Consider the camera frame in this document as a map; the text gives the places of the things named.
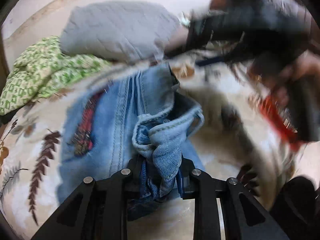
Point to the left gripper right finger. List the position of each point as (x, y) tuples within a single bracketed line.
[(243, 216)]

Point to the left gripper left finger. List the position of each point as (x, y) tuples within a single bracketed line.
[(96, 209)]

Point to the blue denim jeans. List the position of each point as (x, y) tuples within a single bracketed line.
[(144, 115)]

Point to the person right hand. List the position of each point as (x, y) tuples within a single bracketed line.
[(307, 65)]

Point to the leaf pattern beige blanket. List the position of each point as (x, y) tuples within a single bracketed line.
[(234, 133)]

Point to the red bowl of seeds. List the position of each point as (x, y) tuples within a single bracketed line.
[(274, 109)]

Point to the grey quilted pillow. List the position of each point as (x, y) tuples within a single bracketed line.
[(125, 31)]

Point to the green white patterned quilt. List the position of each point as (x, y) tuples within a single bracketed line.
[(42, 70)]

